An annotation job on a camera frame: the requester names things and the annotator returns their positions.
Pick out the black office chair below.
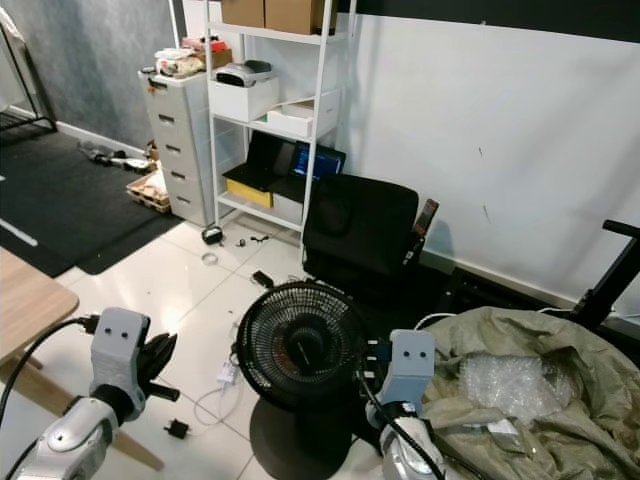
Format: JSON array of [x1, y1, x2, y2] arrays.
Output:
[[302, 178, 441, 291]]

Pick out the white storage bin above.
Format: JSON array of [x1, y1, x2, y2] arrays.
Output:
[[208, 78, 281, 124]]

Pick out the olive green fabric bag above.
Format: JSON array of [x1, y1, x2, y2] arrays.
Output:
[[400, 305, 640, 480]]

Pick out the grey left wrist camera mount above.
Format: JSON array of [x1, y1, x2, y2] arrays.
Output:
[[90, 308, 151, 396]]

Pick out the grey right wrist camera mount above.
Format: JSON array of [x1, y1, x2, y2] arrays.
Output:
[[385, 330, 436, 409]]

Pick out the white flat tray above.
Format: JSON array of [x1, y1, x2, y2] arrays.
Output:
[[255, 90, 341, 141]]

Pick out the grey plastic drawer cabinet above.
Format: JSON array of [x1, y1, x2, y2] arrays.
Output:
[[145, 72, 219, 227]]

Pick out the wide brown cardboard box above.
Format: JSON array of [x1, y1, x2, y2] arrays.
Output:
[[264, 0, 336, 37]]

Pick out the light wooden table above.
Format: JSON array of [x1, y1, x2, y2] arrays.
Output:
[[0, 247, 166, 473]]

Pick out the black power adapter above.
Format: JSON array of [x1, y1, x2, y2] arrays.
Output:
[[164, 420, 192, 442]]

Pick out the small brown cardboard box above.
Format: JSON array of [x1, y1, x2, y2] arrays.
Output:
[[220, 0, 267, 29]]

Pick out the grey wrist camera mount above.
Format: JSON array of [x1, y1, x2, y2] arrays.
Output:
[[385, 330, 436, 409], [90, 308, 151, 396]]

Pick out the grey power tool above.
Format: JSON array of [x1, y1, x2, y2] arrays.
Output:
[[76, 140, 156, 173]]

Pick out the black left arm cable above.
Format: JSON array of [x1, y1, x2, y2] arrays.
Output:
[[0, 315, 101, 480]]

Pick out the black floor fan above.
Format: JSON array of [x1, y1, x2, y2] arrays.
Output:
[[235, 280, 371, 480]]

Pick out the black laptop dark screen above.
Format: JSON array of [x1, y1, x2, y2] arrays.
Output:
[[222, 132, 296, 194]]

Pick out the pile of packaged goods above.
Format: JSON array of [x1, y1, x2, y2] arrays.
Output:
[[143, 36, 233, 81]]

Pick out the clear bubble wrap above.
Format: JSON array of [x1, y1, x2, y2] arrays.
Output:
[[460, 352, 576, 421]]

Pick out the white metal shelf rack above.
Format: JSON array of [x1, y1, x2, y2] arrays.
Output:
[[205, 0, 359, 236]]

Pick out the black floor mat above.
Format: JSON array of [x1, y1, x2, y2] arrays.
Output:
[[0, 125, 186, 278]]

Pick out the black clothes rack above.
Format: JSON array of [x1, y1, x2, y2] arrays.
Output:
[[0, 10, 59, 136]]

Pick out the black metal stand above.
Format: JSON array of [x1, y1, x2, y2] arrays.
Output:
[[568, 218, 640, 333]]

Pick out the grey and black printer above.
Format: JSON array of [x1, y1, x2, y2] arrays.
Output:
[[216, 60, 275, 89]]

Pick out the yellow flat box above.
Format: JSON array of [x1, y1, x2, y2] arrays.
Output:
[[226, 180, 274, 210]]

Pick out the black laptop lit screen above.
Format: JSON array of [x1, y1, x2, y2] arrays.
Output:
[[275, 142, 347, 204]]

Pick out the white power strip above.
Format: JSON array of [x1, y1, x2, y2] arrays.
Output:
[[215, 360, 241, 389]]

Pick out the small wooden crate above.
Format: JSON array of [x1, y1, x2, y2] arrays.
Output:
[[125, 168, 173, 215]]

